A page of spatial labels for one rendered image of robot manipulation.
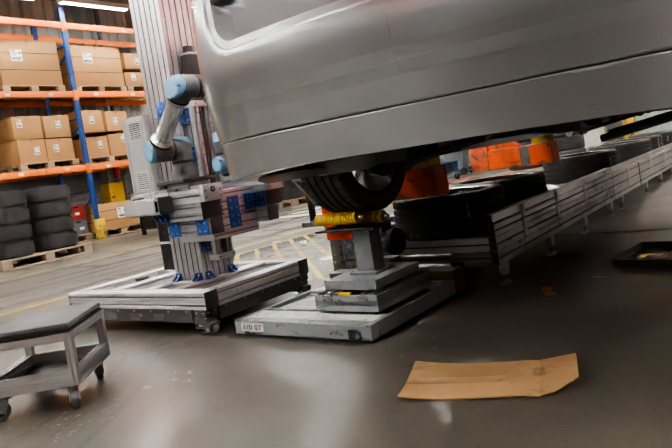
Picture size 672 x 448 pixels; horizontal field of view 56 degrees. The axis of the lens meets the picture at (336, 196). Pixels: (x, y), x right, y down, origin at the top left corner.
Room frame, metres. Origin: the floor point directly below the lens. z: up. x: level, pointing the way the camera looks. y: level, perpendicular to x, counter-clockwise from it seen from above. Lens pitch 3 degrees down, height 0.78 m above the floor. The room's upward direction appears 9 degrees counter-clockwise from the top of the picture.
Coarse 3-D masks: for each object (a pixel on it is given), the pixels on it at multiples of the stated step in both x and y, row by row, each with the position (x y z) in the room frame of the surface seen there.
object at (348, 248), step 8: (384, 232) 3.38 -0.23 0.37; (392, 232) 3.34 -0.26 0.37; (400, 232) 3.38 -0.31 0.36; (344, 240) 3.47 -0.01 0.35; (352, 240) 3.44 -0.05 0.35; (384, 240) 3.34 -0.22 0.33; (392, 240) 3.31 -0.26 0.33; (400, 240) 3.37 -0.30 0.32; (344, 248) 3.47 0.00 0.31; (352, 248) 3.44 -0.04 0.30; (384, 248) 3.35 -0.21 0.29; (392, 248) 3.32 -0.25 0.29; (400, 248) 3.37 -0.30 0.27; (344, 256) 3.49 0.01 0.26; (352, 256) 3.45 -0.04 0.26; (384, 256) 3.47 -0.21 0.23; (392, 256) 3.42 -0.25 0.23
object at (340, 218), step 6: (318, 216) 3.10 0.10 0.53; (324, 216) 3.08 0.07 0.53; (330, 216) 3.05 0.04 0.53; (336, 216) 3.03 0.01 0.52; (342, 216) 3.01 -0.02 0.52; (348, 216) 2.99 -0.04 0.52; (354, 216) 2.97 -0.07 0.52; (360, 216) 2.97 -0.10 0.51; (318, 222) 3.09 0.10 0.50; (324, 222) 3.07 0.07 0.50; (330, 222) 3.06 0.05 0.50; (336, 222) 3.04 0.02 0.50; (342, 222) 3.01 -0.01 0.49; (348, 222) 2.99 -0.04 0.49; (354, 222) 2.98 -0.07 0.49
